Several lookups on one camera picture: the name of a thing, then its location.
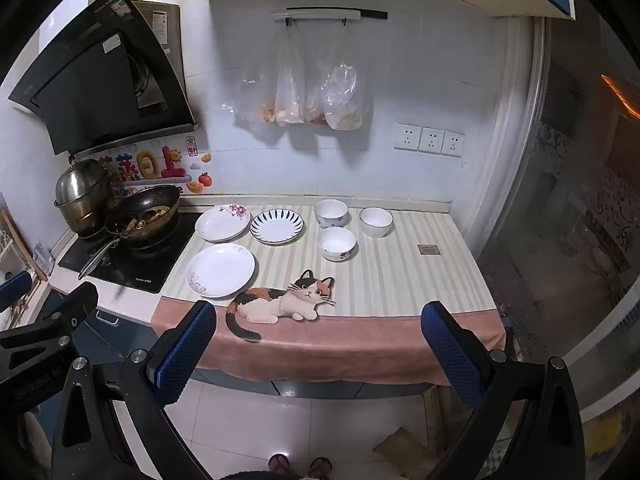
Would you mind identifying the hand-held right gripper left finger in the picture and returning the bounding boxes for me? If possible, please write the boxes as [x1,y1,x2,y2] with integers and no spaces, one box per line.
[52,300,218,480]

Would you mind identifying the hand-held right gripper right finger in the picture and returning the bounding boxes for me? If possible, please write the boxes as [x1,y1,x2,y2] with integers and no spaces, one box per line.
[420,301,586,480]

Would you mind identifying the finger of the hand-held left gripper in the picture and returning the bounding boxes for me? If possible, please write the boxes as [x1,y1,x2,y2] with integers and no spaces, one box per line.
[0,271,35,313]
[0,281,99,361]

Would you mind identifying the large white plate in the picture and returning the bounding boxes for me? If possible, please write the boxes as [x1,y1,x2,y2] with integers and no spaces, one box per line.
[186,243,257,299]

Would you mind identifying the pink floral white plate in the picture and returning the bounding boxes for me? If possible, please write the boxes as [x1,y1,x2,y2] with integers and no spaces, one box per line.
[195,203,251,242]

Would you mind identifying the blue striped rim plate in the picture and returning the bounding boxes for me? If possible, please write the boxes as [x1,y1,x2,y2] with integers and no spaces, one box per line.
[250,208,305,246]

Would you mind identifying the plain white bowl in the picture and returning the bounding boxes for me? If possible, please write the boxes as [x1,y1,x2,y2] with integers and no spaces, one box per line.
[359,207,394,239]

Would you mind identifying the floral white bowl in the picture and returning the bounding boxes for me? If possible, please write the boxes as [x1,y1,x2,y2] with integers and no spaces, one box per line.
[317,226,357,262]

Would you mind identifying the blue dotted white bowl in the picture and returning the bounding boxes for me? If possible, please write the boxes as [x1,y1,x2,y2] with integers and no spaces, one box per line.
[313,199,348,228]

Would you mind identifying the wooden framed rack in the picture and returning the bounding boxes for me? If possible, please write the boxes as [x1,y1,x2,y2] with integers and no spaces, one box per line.
[0,207,48,283]

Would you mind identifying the cat print striped cloth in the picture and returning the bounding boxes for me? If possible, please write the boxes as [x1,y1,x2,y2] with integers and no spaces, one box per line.
[151,203,508,387]

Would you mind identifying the black cooktop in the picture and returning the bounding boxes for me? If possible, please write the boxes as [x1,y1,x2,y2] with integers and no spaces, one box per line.
[57,210,197,295]

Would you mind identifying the cardboard piece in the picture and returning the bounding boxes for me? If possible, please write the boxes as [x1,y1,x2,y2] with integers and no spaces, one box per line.
[372,427,441,466]

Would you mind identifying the steel pot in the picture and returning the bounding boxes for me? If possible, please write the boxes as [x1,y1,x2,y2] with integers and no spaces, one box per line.
[54,157,117,235]

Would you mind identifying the black frying pan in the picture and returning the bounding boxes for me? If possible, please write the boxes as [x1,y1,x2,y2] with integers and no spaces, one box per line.
[77,184,181,281]

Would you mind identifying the person's left foot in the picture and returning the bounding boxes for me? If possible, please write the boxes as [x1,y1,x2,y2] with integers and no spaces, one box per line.
[268,452,296,476]

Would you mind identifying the person's foot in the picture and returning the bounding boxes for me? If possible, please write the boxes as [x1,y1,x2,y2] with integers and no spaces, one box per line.
[307,456,333,480]
[268,452,296,476]

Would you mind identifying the person's right foot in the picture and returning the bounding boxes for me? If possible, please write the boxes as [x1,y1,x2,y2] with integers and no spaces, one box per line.
[307,456,333,480]

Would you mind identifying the glass sliding door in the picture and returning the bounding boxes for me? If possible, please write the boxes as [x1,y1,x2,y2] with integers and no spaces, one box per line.
[480,15,640,421]

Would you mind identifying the black range hood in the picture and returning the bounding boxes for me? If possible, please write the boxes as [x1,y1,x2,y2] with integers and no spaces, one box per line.
[7,0,201,157]

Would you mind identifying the clear plastic bag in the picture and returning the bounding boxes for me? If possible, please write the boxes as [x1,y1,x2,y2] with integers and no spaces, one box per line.
[275,22,307,127]
[304,25,331,123]
[322,22,373,131]
[221,25,277,123]

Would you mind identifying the colourful letter wall stickers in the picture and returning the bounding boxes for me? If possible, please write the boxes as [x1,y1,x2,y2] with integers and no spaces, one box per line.
[97,146,193,196]

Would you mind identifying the wall hook rack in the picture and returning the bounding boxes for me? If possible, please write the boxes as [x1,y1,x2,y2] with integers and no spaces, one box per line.
[271,6,388,26]

